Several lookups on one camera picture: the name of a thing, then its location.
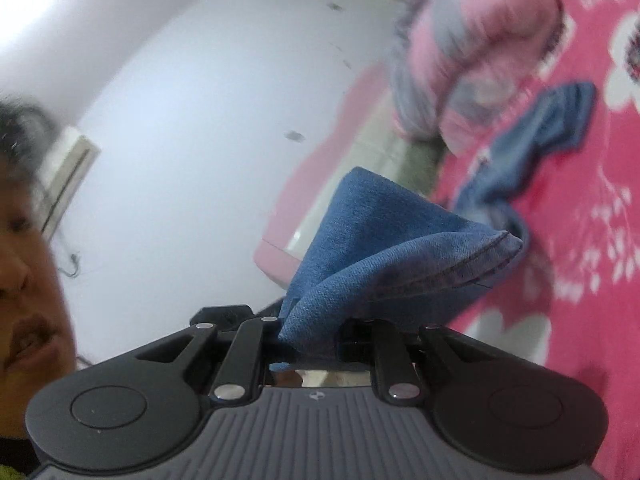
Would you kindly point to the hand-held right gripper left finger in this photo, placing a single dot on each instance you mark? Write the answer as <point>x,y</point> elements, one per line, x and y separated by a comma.
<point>250,340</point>

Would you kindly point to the pink floral bed blanket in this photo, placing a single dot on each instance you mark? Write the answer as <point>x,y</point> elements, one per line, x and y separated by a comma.
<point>575,200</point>

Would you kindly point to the pink grey floral duvet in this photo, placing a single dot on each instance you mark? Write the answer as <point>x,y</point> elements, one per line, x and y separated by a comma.
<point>475,35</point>

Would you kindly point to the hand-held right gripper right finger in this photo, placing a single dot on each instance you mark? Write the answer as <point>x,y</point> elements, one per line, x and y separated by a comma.
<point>387,345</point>

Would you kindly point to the green leaf patterned pillow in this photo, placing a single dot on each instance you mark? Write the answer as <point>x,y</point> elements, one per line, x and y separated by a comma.
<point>422,165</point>

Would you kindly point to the pink white padded headboard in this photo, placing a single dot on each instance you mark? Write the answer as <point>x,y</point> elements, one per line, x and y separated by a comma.
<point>312,180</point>

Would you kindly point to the person's head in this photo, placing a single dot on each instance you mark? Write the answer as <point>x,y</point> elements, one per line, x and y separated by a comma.
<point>25,260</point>

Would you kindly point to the blue denim jeans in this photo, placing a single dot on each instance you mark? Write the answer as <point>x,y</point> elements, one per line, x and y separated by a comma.
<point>375,240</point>

